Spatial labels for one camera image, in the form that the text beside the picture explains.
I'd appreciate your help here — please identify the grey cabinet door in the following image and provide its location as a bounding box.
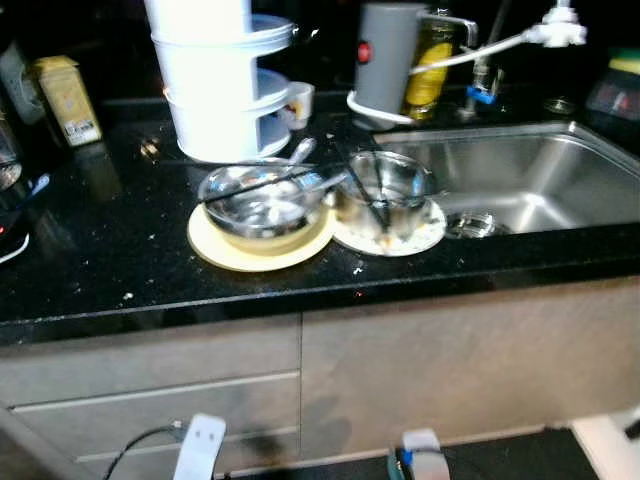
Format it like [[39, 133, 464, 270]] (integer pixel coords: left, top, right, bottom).
[[300, 275, 640, 446]]

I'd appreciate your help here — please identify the white tiered steamer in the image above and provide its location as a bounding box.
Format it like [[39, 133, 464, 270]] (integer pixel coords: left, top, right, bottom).
[[143, 0, 299, 164]]

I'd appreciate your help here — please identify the large steel bowl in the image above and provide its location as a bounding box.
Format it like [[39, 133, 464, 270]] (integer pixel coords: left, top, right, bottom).
[[197, 158, 331, 244]]

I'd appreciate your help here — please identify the white printed mug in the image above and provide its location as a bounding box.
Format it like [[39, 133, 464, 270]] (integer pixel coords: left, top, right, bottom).
[[280, 82, 315, 131]]

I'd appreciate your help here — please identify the small steel pot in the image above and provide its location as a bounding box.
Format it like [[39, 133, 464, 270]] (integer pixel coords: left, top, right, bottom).
[[333, 150, 439, 233]]

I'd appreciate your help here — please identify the grey cylinder water filter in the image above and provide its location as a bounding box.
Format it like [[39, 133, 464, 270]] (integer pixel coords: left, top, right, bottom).
[[355, 2, 429, 119]]

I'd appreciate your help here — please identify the black power strip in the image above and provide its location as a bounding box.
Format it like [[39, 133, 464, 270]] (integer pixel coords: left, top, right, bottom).
[[0, 205, 29, 251]]

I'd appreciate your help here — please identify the white power cable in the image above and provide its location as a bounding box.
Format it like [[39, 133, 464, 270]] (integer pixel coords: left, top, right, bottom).
[[0, 235, 31, 264]]

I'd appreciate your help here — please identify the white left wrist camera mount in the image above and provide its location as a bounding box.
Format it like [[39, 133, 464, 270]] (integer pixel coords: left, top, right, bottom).
[[172, 413, 227, 480]]

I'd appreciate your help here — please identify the white hose with spray head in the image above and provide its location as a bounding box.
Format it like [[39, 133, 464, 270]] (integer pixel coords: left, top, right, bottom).
[[346, 0, 589, 126]]

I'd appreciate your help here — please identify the steel sink drain strainer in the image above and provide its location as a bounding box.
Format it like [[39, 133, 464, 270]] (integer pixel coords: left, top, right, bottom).
[[445, 210, 498, 241]]

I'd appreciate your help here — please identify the cream yellow plate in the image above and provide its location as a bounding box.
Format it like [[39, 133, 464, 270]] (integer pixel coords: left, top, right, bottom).
[[187, 200, 338, 273]]

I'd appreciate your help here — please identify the clear plastic container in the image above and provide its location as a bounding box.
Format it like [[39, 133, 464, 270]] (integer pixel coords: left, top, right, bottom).
[[585, 50, 640, 121]]

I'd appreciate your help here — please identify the steel tap with blue clip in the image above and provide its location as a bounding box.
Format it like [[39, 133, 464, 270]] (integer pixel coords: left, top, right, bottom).
[[440, 10, 501, 106]]

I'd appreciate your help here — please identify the yellow oil bottle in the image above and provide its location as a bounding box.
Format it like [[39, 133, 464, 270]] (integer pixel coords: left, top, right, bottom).
[[405, 10, 456, 121]]

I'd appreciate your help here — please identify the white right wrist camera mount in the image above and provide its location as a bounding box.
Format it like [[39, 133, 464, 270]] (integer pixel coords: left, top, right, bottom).
[[400, 428, 443, 480]]

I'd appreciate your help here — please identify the steel spoon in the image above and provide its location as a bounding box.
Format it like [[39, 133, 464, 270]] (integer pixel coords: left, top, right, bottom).
[[285, 137, 319, 176]]

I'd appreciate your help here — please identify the stainless steel sink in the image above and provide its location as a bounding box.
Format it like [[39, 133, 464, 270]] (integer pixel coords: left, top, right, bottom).
[[372, 120, 640, 241]]

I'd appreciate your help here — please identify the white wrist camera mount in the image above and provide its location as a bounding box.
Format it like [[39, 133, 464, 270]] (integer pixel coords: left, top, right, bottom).
[[172, 413, 227, 480], [400, 428, 443, 480]]

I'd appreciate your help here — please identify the white patterned plate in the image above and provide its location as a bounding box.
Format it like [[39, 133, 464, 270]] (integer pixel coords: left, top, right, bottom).
[[330, 195, 448, 258]]

